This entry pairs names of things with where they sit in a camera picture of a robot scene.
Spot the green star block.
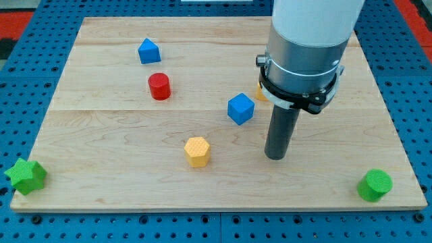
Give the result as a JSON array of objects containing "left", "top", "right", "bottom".
[{"left": 4, "top": 158, "right": 47, "bottom": 195}]

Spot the yellow block behind arm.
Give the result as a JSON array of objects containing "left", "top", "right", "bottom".
[{"left": 255, "top": 82, "right": 268, "bottom": 101}]

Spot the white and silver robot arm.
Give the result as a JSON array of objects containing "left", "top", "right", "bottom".
[{"left": 256, "top": 0, "right": 365, "bottom": 160}]

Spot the black gripper mounting ring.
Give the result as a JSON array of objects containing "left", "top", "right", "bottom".
[{"left": 259, "top": 66, "right": 345, "bottom": 114}]

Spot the wooden board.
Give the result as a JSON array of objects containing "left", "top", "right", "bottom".
[{"left": 10, "top": 17, "right": 427, "bottom": 213}]

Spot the red cylinder block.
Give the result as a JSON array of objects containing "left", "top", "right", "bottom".
[{"left": 148, "top": 73, "right": 171, "bottom": 101}]

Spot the green cylinder block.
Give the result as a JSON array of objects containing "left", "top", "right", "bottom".
[{"left": 356, "top": 169, "right": 394, "bottom": 203}]

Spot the blue triangular prism block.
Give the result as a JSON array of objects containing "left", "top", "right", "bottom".
[{"left": 138, "top": 38, "right": 161, "bottom": 64}]

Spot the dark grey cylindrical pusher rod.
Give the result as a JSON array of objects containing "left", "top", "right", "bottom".
[{"left": 264, "top": 105, "right": 300, "bottom": 160}]

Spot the yellow hexagon block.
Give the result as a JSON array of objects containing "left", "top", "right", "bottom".
[{"left": 184, "top": 137, "right": 211, "bottom": 168}]

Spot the blue cube block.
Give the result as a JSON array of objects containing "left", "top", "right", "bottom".
[{"left": 227, "top": 93, "right": 254, "bottom": 126}]

